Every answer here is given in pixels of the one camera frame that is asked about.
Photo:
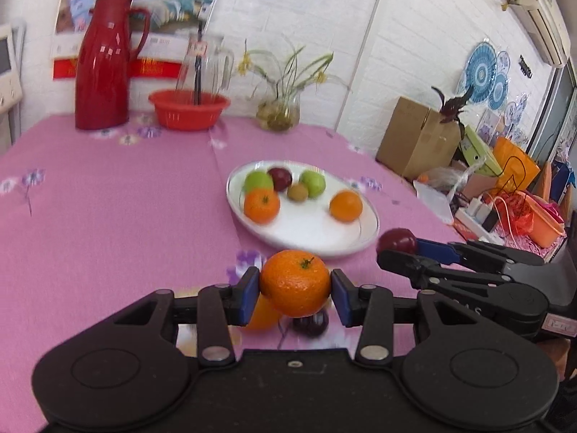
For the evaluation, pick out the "clear glass pitcher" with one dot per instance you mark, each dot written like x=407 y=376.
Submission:
x=212 y=67

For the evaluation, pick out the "red plastic basin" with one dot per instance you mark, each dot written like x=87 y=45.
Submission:
x=189 y=112

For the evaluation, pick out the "orange plastic basket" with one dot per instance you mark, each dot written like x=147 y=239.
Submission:
x=545 y=223

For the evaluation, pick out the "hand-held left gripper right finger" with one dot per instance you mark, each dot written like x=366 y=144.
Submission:
x=341 y=298

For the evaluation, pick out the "cardboard box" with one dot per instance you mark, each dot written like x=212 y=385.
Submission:
x=414 y=140

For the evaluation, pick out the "dark red plum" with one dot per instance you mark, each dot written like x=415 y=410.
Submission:
x=396 y=240

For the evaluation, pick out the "medium blue wall plate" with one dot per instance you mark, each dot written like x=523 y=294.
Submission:
x=499 y=91

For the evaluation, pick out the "orange paper bag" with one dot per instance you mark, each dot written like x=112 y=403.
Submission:
x=514 y=162

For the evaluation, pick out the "green mango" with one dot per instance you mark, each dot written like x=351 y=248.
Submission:
x=313 y=182
x=258 y=181

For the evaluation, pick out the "mandarin with green stem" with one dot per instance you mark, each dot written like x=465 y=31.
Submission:
x=295 y=282
x=261 y=206

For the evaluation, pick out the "white oval plate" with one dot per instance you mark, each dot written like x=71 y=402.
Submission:
x=311 y=230

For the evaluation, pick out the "clear plastic bag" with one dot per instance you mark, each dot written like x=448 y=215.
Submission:
x=444 y=180

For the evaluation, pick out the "large blue wall plate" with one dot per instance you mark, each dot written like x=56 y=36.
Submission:
x=481 y=70

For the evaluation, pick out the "white air conditioner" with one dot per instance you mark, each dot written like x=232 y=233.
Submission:
x=543 y=13

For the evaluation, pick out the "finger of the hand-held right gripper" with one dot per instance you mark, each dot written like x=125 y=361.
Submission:
x=435 y=249
x=423 y=268

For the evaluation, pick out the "pink floral tablecloth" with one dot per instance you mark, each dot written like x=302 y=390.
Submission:
x=112 y=212

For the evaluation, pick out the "green box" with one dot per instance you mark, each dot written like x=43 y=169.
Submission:
x=480 y=151

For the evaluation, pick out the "smooth orange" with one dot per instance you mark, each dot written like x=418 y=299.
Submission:
x=261 y=316
x=345 y=206

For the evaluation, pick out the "purple leaf plant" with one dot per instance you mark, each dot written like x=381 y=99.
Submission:
x=453 y=108

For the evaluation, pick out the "black stirring stick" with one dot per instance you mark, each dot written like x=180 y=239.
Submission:
x=198 y=67

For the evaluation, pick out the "red thermos jug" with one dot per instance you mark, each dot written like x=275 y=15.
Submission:
x=103 y=67

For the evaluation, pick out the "white machine with screen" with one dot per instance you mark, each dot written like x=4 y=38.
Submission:
x=8 y=72

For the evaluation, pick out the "brown kiwi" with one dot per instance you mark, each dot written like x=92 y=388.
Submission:
x=297 y=191

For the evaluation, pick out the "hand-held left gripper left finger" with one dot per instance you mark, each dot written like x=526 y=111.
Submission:
x=250 y=298

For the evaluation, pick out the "small blue wall plate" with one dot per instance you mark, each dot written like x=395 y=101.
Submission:
x=503 y=62

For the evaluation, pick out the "white power strip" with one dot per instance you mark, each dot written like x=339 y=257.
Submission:
x=473 y=223

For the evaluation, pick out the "glass vase with plant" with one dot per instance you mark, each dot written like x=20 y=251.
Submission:
x=279 y=115

